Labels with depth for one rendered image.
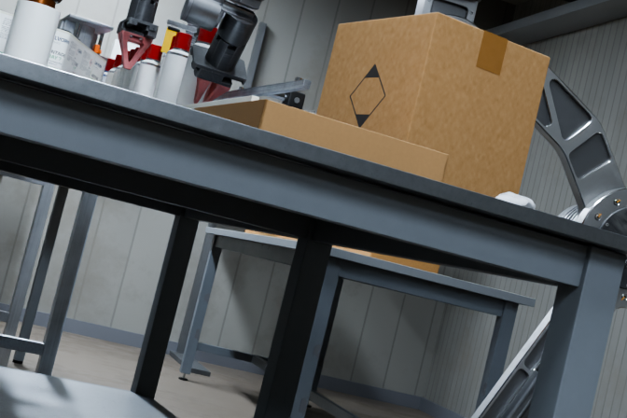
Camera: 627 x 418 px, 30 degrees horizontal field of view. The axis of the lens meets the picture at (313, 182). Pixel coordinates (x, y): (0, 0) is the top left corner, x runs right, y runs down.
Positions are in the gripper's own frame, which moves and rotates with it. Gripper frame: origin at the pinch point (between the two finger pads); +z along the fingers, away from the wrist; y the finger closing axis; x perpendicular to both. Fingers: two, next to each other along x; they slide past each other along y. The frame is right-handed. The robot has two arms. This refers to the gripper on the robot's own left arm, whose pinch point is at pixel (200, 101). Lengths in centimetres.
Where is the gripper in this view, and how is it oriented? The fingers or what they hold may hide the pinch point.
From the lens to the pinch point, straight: 215.9
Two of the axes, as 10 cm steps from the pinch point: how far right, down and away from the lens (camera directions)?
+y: -8.9, -2.6, -3.7
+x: 1.4, 6.3, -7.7
